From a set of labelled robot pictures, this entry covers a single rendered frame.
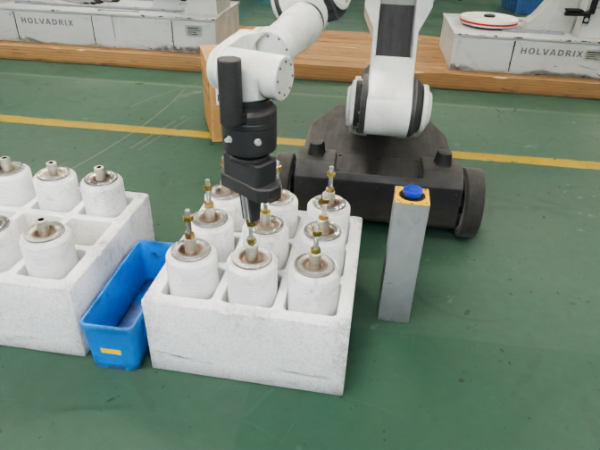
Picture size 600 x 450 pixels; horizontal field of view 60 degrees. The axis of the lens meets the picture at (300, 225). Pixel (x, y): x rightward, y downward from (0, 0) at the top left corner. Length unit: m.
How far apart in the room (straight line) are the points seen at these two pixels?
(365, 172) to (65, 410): 0.91
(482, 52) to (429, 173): 1.59
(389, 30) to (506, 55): 1.69
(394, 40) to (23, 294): 0.99
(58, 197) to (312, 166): 0.64
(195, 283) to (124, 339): 0.19
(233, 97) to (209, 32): 2.26
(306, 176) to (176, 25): 1.80
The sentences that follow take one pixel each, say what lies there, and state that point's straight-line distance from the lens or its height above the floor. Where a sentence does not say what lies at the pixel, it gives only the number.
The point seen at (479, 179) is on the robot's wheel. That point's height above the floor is 0.19.
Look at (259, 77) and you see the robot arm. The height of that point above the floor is 0.60.
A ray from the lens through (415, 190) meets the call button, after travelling 1.08.
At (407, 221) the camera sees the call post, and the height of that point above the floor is 0.27.
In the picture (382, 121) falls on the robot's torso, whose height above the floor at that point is 0.38.
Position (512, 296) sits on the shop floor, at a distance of 1.41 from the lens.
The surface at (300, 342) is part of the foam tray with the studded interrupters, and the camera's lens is 0.99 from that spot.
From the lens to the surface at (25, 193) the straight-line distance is 1.42.
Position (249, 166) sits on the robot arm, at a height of 0.46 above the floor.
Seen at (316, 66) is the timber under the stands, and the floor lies 0.07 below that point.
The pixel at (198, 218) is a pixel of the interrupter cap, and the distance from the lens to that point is 1.10.
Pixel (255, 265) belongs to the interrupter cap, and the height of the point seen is 0.25.
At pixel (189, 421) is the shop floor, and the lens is 1.05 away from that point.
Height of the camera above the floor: 0.82
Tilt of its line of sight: 32 degrees down
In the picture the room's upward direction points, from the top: 2 degrees clockwise
